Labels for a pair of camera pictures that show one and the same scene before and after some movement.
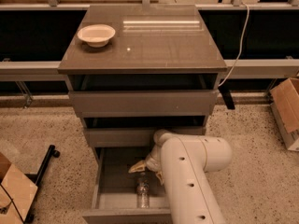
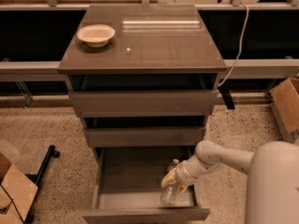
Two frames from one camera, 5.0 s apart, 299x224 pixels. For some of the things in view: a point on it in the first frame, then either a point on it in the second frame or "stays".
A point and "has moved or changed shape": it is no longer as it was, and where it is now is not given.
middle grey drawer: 120,137 stays
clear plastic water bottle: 143,193 has moved or changed shape
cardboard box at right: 285,104 stays
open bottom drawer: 113,196 stays
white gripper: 151,162 to 183,174
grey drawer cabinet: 133,70 stays
